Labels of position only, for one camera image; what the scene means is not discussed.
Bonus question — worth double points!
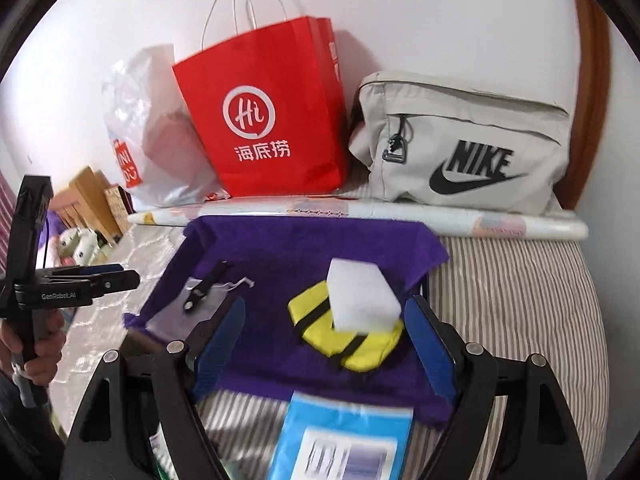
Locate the brown patterned box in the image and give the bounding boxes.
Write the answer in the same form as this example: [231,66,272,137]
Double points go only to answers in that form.
[102,185,137,236]

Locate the red paper bag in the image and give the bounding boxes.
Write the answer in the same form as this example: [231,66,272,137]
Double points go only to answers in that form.
[172,0,349,198]

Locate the white sponge block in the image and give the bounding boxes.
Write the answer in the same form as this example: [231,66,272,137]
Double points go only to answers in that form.
[326,258,403,336]

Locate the red striped curtain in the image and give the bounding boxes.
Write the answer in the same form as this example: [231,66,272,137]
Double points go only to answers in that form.
[0,170,18,271]

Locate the striped grey mattress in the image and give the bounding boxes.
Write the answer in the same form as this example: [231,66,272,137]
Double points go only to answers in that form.
[50,225,608,480]

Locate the white plush toy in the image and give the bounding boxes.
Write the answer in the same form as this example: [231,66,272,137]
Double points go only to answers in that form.
[80,232,108,263]
[57,230,83,266]

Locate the grey pouch with black clip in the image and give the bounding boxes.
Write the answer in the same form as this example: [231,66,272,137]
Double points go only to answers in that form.
[145,262,256,343]

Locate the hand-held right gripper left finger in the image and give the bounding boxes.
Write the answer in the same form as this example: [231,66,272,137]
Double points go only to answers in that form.
[60,295,247,480]

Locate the wooden headboard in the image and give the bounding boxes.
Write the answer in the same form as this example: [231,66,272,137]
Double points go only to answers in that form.
[52,166,123,248]

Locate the grey waist bag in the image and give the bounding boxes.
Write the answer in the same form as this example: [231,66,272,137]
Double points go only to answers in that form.
[347,71,572,211]

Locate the person's left hand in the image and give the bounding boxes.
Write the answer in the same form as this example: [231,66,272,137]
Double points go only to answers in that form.
[0,309,68,387]

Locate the blue tissue pack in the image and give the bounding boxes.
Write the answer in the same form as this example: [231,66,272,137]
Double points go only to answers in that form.
[267,391,415,480]

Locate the white plastic shopping bag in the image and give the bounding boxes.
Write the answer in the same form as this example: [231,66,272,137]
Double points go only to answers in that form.
[101,44,231,208]

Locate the purple fabric storage box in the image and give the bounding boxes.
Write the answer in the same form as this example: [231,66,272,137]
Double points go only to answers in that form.
[122,215,451,428]

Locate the brown wooden door frame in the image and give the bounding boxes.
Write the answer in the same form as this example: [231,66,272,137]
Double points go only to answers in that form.
[555,0,612,211]

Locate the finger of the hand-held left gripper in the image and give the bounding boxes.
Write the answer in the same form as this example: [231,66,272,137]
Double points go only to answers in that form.
[92,269,142,295]
[42,263,124,277]

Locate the rolled white paper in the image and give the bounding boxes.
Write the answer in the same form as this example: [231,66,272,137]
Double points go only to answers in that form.
[127,202,588,242]

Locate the person's left forearm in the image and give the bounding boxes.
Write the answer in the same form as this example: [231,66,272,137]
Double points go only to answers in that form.
[0,375,66,461]

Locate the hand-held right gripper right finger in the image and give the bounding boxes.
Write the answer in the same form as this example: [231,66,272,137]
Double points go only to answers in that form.
[404,295,588,480]

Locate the yellow pouch with black straps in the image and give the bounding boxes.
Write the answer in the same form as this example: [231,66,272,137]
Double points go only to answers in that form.
[287,280,405,373]

